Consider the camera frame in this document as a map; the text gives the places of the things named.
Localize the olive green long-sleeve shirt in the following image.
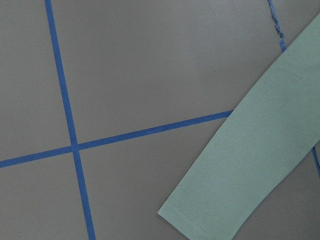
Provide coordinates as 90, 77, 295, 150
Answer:
158, 17, 320, 240

